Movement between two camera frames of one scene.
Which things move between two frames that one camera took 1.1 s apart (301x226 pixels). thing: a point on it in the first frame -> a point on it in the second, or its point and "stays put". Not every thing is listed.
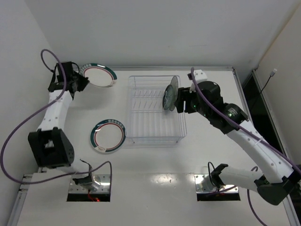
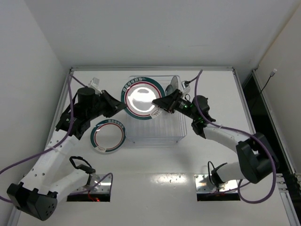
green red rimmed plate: (99, 75) -> (138, 95)
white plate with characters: (175, 85) stays put
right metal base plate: (227, 188) stays put
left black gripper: (78, 82) -> (106, 102)
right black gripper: (179, 100) -> (173, 101)
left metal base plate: (99, 183) stays put
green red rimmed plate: (107, 135) stays put
